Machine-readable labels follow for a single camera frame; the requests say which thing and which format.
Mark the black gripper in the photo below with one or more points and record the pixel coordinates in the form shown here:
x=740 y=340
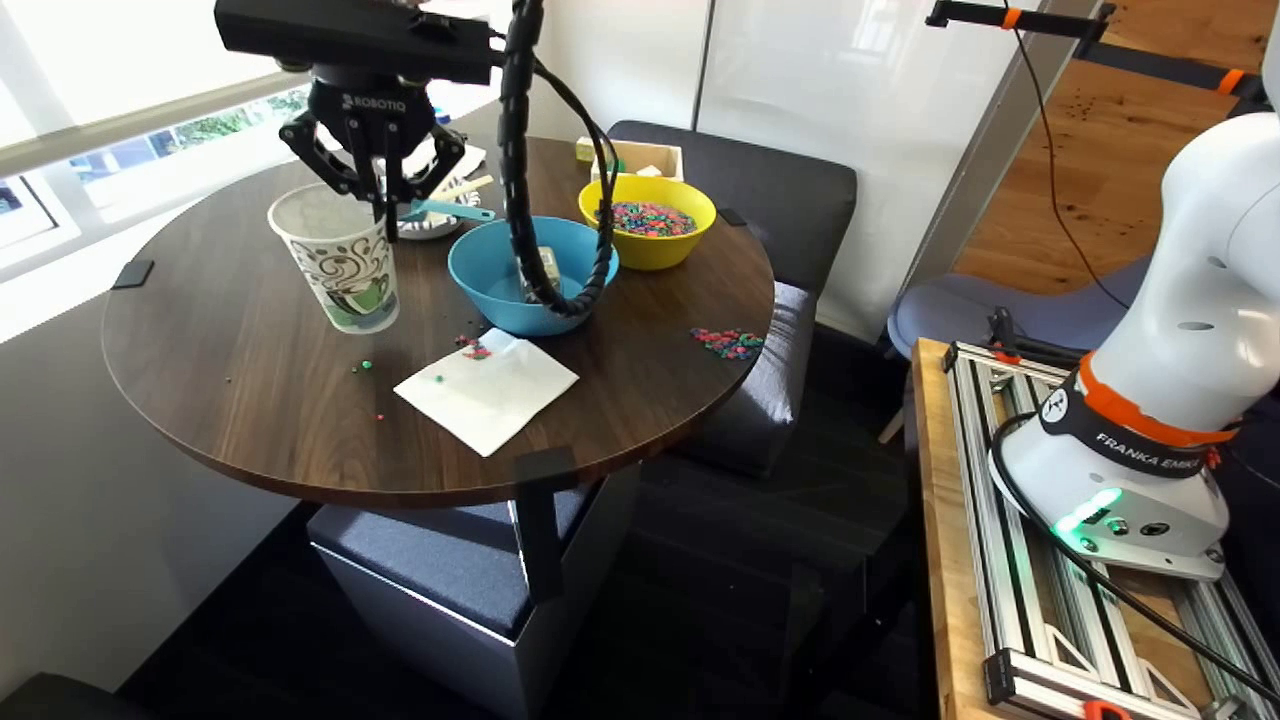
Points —
x=375 y=116

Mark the white patterned paper cup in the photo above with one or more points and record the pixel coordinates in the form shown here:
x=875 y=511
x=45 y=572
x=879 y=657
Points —
x=345 y=272

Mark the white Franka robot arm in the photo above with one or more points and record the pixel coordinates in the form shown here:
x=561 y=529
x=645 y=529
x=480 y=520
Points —
x=1203 y=335

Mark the blue bowl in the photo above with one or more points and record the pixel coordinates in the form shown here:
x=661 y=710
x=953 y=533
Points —
x=487 y=301

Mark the colourful candies in bowl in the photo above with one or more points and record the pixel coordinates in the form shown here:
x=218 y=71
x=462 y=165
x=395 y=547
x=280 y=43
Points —
x=652 y=217

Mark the yellow bowl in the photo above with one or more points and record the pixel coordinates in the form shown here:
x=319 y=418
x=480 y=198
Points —
x=652 y=245

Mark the white paper sheet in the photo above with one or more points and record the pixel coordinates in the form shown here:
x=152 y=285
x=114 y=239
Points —
x=462 y=163

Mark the teal plastic scoop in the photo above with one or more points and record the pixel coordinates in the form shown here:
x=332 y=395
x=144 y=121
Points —
x=462 y=211

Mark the small white brown block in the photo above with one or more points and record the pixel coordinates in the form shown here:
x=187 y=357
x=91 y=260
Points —
x=531 y=272

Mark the white paper napkin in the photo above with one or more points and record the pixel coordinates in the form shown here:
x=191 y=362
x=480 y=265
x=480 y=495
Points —
x=480 y=395

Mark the round dark wooden table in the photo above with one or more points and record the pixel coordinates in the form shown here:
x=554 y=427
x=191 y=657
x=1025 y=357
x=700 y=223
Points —
x=241 y=387

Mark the small wooden box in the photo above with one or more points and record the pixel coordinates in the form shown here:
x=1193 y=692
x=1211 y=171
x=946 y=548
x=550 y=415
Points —
x=645 y=158

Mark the black table edge clip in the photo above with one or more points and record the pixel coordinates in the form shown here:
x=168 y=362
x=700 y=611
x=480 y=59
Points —
x=733 y=217
x=133 y=272

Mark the colourful candies scattered pile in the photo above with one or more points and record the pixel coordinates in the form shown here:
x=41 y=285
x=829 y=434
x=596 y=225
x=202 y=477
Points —
x=726 y=340

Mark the blue-grey ottoman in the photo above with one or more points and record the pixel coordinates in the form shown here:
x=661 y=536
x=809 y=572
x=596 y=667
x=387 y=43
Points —
x=441 y=560

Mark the grey-blue chair seat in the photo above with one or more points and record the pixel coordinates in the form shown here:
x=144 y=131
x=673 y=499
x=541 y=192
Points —
x=985 y=312

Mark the black stool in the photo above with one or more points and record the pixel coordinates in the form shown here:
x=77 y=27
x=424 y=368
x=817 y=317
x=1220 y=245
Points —
x=62 y=701

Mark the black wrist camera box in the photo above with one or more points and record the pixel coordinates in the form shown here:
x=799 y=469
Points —
x=345 y=36

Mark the grey window rail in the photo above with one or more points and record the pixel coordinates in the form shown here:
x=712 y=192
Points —
x=133 y=124

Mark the white board with grey frame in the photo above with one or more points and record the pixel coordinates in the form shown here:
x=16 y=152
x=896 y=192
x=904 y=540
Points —
x=904 y=132

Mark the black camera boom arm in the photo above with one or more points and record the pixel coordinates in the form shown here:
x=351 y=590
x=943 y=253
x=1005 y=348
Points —
x=1052 y=17

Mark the aluminium profile frame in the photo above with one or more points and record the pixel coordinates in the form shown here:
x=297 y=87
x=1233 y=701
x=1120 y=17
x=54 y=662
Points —
x=1025 y=572

